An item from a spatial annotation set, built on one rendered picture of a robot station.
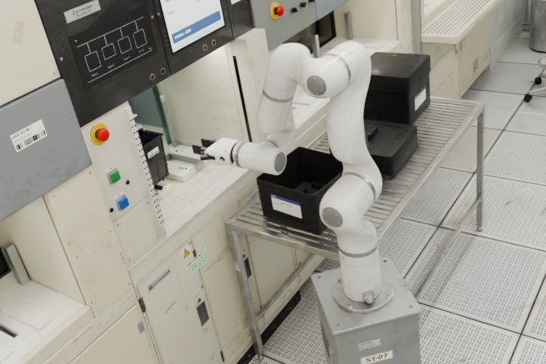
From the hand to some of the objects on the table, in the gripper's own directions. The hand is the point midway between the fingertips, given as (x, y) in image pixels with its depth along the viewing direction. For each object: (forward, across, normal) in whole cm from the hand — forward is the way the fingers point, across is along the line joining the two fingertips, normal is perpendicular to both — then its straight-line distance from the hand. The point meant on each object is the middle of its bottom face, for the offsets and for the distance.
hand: (201, 146), depth 203 cm
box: (-11, -121, +43) cm, 128 cm away
